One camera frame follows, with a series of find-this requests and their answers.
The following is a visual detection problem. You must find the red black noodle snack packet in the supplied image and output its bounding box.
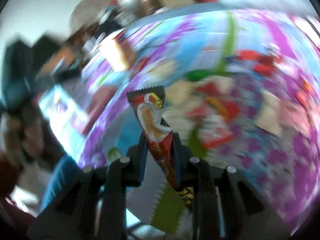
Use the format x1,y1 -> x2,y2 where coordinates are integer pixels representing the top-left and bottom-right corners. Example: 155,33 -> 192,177
127,86 -> 194,213

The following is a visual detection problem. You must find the left hand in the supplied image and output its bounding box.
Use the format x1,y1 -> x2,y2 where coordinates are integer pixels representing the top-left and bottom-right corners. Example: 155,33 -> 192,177
1,105 -> 44,168

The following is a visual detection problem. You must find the colourful striped bed sheet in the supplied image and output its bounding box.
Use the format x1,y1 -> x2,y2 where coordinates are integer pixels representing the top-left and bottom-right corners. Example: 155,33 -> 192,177
39,8 -> 320,235

